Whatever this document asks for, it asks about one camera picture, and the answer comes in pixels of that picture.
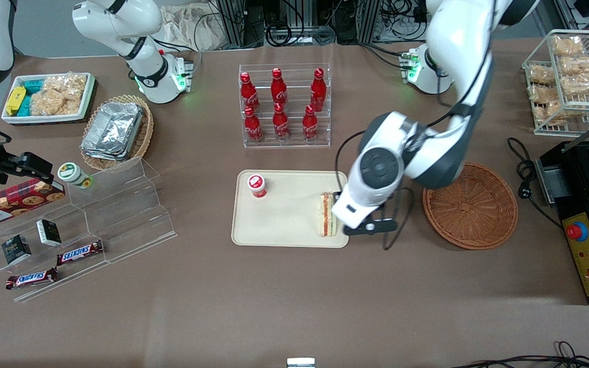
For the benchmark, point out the crumpled beige paper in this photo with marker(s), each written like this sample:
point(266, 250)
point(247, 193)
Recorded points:
point(192, 25)

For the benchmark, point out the red lid small cup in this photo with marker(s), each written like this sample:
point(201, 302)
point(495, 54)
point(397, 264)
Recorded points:
point(257, 185)

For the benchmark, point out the clear bag fried snack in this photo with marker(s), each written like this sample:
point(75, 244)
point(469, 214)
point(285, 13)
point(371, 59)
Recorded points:
point(541, 74)
point(581, 65)
point(540, 93)
point(555, 111)
point(581, 84)
point(568, 45)

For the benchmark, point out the round brown wicker basket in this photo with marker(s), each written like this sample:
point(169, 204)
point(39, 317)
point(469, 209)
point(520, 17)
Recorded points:
point(471, 209)

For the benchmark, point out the large clear bag rice crackers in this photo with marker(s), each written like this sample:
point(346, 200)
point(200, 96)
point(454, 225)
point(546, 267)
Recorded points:
point(59, 94)

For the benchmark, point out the green lid white jar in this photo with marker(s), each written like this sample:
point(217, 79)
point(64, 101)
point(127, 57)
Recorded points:
point(73, 174)

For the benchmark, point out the beige plastic tray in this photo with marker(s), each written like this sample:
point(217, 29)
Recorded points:
point(284, 220)

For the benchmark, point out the triangle sandwich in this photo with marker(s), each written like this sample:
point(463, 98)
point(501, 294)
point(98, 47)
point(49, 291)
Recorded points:
point(325, 214)

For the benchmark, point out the snickers chocolate bar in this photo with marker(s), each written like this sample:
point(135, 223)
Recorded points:
point(80, 252)
point(32, 278)

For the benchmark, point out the yellow snack packet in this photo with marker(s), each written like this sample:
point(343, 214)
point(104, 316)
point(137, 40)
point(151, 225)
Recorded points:
point(16, 99)

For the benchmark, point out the teal snack packet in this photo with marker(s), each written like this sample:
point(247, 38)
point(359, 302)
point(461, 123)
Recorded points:
point(23, 108)
point(32, 85)

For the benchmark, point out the red emergency stop button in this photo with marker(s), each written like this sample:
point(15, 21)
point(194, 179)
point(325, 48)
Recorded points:
point(576, 231)

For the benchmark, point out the small black box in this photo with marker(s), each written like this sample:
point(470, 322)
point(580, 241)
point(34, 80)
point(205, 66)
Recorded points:
point(49, 232)
point(16, 249)

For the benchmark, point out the white rectangular bin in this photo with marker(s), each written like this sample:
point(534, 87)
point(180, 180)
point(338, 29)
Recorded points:
point(87, 102)

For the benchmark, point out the aluminium frame post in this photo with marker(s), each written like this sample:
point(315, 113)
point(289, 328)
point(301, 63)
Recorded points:
point(368, 20)
point(233, 20)

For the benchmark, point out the oval light wicker basket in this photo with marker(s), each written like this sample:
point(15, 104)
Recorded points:
point(145, 138)

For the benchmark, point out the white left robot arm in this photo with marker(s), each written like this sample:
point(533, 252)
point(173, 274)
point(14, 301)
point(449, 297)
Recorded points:
point(453, 46)

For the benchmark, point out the black fryer with yellow panel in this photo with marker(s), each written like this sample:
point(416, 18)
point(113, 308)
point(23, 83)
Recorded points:
point(575, 163)

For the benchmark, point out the clear acrylic step shelf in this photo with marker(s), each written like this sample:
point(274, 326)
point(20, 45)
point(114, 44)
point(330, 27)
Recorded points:
point(120, 214)

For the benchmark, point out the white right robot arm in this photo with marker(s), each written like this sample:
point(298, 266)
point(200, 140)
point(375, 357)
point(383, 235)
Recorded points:
point(151, 71)

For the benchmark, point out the red cookie box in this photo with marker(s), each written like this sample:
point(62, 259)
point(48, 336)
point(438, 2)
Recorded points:
point(13, 202)

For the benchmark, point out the clear acrylic bottle rack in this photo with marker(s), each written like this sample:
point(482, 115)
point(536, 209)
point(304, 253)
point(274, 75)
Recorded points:
point(294, 140)

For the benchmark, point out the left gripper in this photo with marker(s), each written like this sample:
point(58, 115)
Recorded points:
point(336, 196)

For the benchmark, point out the red cola bottle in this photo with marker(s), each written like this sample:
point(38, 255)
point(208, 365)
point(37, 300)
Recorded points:
point(247, 92)
point(310, 124)
point(252, 125)
point(278, 88)
point(280, 122)
point(318, 89)

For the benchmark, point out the aluminium foil tray stack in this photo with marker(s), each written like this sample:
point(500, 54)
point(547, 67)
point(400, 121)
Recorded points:
point(113, 130)

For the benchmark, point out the small white grey object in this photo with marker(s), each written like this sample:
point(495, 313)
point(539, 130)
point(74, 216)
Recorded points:
point(300, 363)

